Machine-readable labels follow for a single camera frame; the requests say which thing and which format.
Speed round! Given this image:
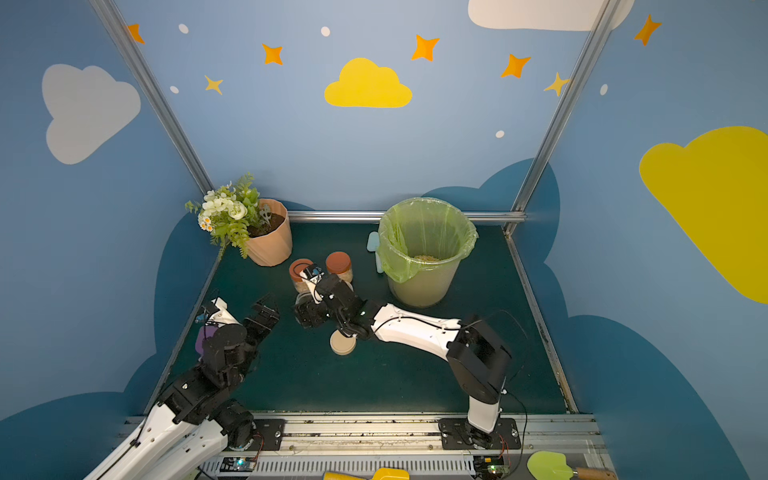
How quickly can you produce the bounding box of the light blue toy spatula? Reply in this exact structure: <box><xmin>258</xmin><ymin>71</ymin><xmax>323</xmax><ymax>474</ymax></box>
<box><xmin>366</xmin><ymin>231</ymin><xmax>384</xmax><ymax>274</ymax></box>

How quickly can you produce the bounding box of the beige jar lid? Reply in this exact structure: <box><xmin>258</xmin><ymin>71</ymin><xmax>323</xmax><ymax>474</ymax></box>
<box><xmin>330</xmin><ymin>331</ymin><xmax>357</xmax><ymax>356</ymax></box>

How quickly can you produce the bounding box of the green toy spatula wooden handle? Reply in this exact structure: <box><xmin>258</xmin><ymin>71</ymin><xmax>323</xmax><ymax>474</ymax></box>
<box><xmin>526</xmin><ymin>451</ymin><xmax>618</xmax><ymax>480</ymax></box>

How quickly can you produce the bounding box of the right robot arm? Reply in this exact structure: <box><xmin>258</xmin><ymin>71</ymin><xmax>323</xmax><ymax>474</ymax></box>
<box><xmin>294</xmin><ymin>264</ymin><xmax>512</xmax><ymax>450</ymax></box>

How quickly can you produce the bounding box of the yellow toy scoop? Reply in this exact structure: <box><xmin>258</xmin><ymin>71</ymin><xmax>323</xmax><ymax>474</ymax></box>
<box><xmin>323</xmin><ymin>468</ymin><xmax>410</xmax><ymax>480</ymax></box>

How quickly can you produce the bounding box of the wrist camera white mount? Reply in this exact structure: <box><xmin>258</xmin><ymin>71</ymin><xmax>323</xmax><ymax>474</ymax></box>
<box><xmin>196</xmin><ymin>297</ymin><xmax>239</xmax><ymax>326</ymax></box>
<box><xmin>299</xmin><ymin>263</ymin><xmax>324</xmax><ymax>295</ymax></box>

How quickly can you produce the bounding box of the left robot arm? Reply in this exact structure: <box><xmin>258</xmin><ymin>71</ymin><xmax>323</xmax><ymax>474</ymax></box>
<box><xmin>88</xmin><ymin>298</ymin><xmax>285</xmax><ymax>479</ymax></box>

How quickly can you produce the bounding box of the red lid oatmeal jar left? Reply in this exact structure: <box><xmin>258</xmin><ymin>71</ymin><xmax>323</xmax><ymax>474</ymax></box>
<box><xmin>289</xmin><ymin>258</ymin><xmax>314</xmax><ymax>294</ymax></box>

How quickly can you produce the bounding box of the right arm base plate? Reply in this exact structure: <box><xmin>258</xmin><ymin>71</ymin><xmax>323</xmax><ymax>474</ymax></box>
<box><xmin>437</xmin><ymin>418</ymin><xmax>522</xmax><ymax>450</ymax></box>

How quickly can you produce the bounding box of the controller board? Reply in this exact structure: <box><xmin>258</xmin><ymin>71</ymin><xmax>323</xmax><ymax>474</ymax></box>
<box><xmin>219</xmin><ymin>457</ymin><xmax>256</xmax><ymax>474</ymax></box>
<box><xmin>473</xmin><ymin>456</ymin><xmax>509</xmax><ymax>480</ymax></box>

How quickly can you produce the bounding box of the red lid oatmeal jar right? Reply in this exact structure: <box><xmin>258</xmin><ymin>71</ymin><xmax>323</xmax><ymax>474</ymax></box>
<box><xmin>325</xmin><ymin>251</ymin><xmax>354</xmax><ymax>283</ymax></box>

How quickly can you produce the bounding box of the purple pink toy spatula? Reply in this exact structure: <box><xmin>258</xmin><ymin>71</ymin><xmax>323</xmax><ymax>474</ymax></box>
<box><xmin>195</xmin><ymin>325</ymin><xmax>209</xmax><ymax>356</ymax></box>

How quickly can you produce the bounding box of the terracotta flower pot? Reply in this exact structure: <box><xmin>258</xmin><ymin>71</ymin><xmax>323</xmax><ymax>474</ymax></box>
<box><xmin>246</xmin><ymin>199</ymin><xmax>293</xmax><ymax>267</ymax></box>

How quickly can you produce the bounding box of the white flowers green plant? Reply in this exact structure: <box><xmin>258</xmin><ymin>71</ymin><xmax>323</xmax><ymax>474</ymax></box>
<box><xmin>184</xmin><ymin>173</ymin><xmax>271</xmax><ymax>258</ymax></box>

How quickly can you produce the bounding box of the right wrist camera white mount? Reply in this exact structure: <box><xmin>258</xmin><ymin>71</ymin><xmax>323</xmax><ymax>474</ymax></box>
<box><xmin>299</xmin><ymin>263</ymin><xmax>324</xmax><ymax>295</ymax></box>

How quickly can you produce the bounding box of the right controller board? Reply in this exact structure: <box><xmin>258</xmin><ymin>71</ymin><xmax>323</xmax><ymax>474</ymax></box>
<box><xmin>473</xmin><ymin>456</ymin><xmax>509</xmax><ymax>480</ymax></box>

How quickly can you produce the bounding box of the left controller board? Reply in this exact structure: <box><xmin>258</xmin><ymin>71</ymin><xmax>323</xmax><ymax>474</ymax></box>
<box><xmin>219</xmin><ymin>457</ymin><xmax>256</xmax><ymax>474</ymax></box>

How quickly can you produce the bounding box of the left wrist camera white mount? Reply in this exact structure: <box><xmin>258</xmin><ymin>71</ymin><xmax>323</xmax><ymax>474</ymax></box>
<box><xmin>196</xmin><ymin>297</ymin><xmax>239</xmax><ymax>326</ymax></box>

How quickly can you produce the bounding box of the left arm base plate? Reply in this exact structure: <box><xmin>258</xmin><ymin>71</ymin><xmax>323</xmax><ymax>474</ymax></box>
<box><xmin>240</xmin><ymin>418</ymin><xmax>286</xmax><ymax>452</ymax></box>

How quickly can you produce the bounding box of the red lid oatmeal jar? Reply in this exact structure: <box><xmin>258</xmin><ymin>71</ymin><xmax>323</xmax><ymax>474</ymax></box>
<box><xmin>289</xmin><ymin>258</ymin><xmax>314</xmax><ymax>294</ymax></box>
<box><xmin>325</xmin><ymin>251</ymin><xmax>354</xmax><ymax>283</ymax></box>

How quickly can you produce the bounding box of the aluminium front rail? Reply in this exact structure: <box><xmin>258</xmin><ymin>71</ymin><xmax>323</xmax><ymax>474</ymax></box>
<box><xmin>185</xmin><ymin>413</ymin><xmax>615</xmax><ymax>479</ymax></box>

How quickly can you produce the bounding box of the mesh bin green bag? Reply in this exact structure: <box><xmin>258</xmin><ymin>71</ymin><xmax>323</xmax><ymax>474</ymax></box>
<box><xmin>378</xmin><ymin>197</ymin><xmax>479</xmax><ymax>308</ymax></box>

